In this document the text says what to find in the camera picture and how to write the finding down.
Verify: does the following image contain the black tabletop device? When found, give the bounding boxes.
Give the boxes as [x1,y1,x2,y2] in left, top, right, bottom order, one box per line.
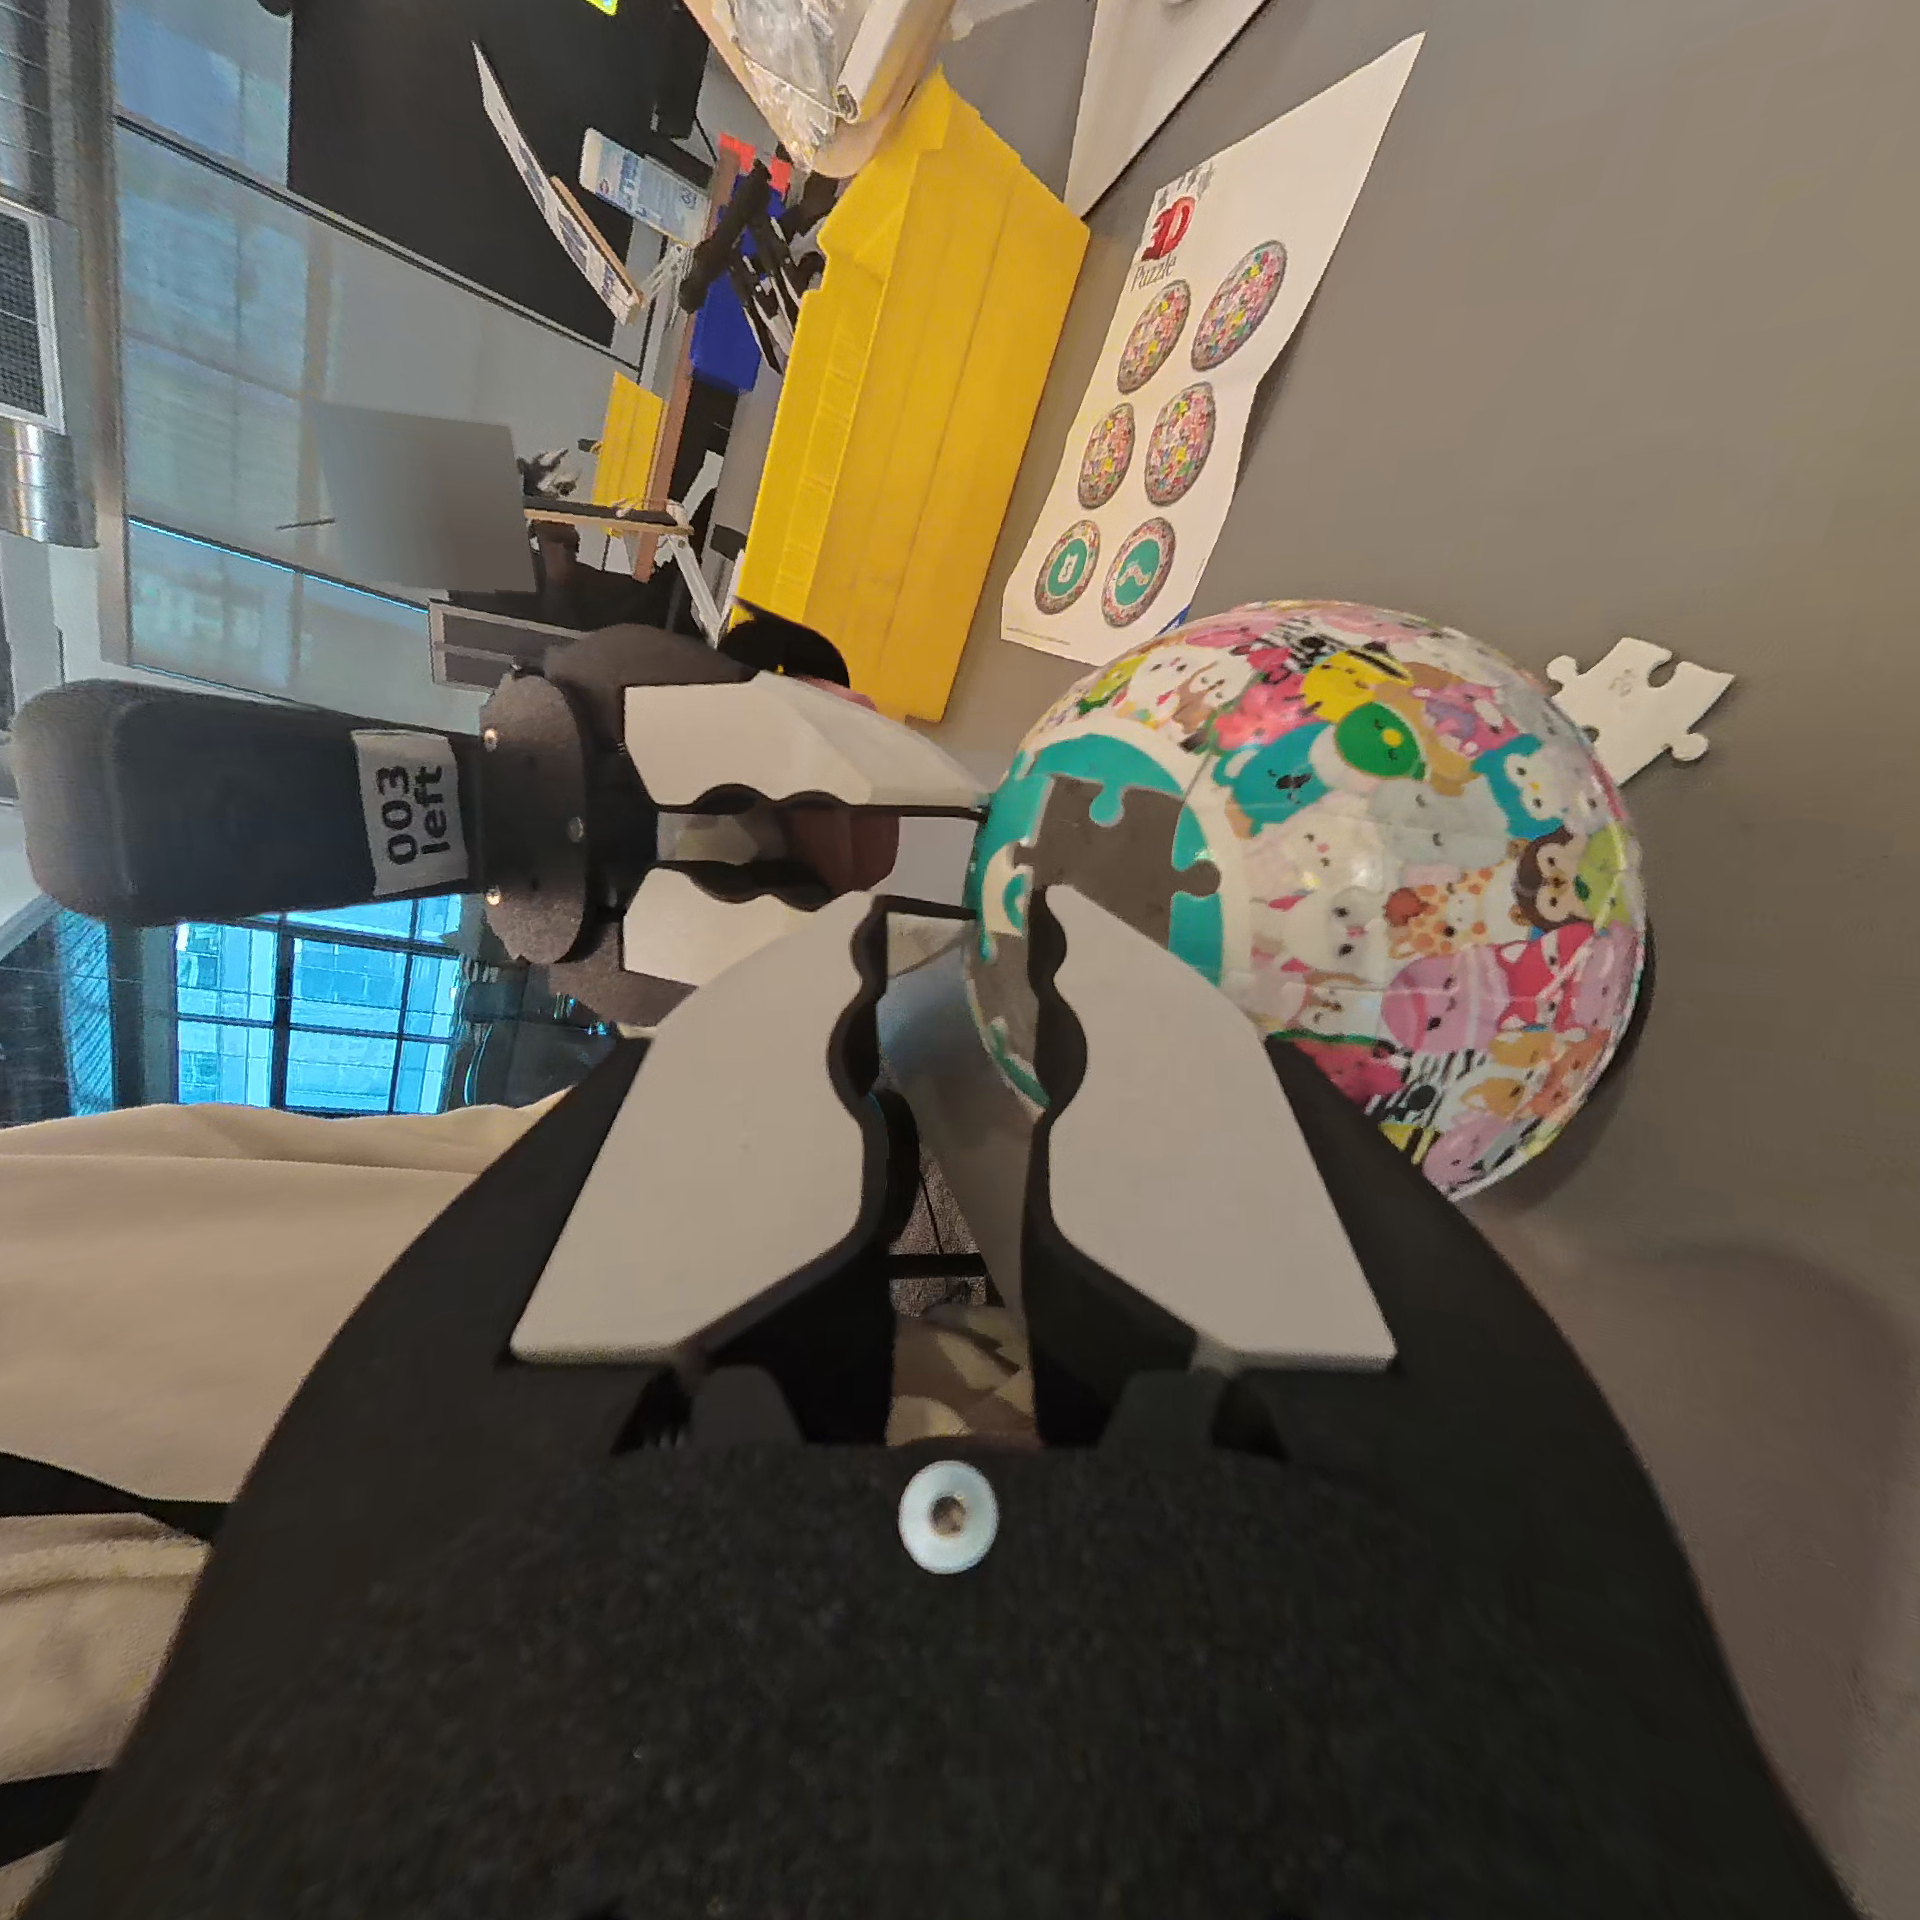
[674,135,830,377]

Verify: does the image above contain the silver ventilation duct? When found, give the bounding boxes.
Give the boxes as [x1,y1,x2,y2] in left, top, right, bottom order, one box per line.
[0,422,97,544]

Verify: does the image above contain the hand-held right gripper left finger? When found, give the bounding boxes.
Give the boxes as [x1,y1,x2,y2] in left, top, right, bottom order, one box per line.
[510,897,902,1370]

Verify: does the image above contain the white puzzle piece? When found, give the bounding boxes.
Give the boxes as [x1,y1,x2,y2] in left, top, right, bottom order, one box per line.
[1546,638,1739,783]

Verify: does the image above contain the small yellow bin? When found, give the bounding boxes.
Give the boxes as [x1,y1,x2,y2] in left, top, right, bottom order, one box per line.
[593,376,677,519]

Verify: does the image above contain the plain white paper sheet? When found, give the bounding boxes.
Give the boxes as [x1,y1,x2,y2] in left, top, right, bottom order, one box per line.
[1071,0,1278,219]

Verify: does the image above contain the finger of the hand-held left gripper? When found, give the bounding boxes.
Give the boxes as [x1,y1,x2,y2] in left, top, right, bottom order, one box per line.
[617,867,805,999]
[622,673,991,819]

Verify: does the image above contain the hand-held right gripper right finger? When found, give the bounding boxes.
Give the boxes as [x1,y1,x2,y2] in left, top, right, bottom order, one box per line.
[1019,886,1396,1370]

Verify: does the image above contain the clear plastic bag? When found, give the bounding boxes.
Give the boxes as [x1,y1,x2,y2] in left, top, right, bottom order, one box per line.
[681,0,963,184]

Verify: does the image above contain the colourful puzzle ball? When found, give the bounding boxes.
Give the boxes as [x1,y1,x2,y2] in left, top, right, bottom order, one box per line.
[961,600,1652,1202]

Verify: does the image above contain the printed instruction sheet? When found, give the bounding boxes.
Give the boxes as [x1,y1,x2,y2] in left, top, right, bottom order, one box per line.
[999,32,1426,664]

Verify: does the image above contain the blue bin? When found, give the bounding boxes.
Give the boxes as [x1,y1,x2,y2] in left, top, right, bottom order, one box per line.
[697,271,782,393]

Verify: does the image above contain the large yellow storage bin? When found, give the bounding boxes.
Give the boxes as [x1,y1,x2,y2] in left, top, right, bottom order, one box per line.
[721,76,1092,722]

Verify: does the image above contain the camouflage trousers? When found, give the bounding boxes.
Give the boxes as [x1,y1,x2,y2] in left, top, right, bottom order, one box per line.
[891,1304,1041,1446]

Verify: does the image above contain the person's left hand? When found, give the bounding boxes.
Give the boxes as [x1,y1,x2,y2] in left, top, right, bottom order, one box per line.
[779,795,902,911]

